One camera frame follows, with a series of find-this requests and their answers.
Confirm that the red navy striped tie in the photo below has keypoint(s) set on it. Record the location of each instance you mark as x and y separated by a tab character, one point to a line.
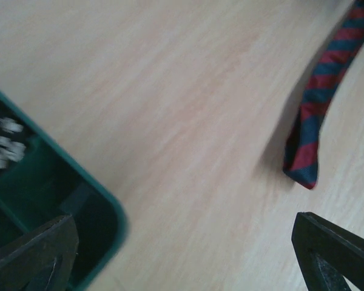
301	149

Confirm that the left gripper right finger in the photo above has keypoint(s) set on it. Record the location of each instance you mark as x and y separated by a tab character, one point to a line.
328	255

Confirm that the green compartment tray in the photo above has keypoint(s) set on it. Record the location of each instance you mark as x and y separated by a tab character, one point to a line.
48	183

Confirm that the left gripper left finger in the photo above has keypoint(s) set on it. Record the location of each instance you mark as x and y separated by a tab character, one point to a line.
41	259

